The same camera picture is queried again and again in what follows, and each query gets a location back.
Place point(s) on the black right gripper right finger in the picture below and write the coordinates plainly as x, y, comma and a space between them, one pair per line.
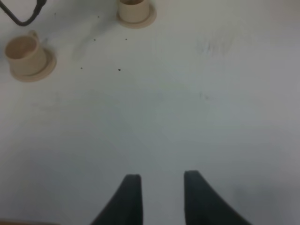
204, 206

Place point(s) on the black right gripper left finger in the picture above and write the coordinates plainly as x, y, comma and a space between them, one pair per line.
126, 205

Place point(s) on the beige near cup saucer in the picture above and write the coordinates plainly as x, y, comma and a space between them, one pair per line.
49, 67

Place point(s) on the beige cup saucer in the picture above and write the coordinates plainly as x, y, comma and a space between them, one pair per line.
138, 25
49, 67

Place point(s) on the beige near teacup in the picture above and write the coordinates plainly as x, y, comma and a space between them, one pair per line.
25, 54

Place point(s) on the beige teacup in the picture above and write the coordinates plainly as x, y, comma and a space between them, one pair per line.
133, 11
25, 54

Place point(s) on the beige far cup saucer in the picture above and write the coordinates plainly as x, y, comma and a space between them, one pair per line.
138, 25

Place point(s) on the beige far teacup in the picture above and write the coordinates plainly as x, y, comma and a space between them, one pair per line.
133, 11

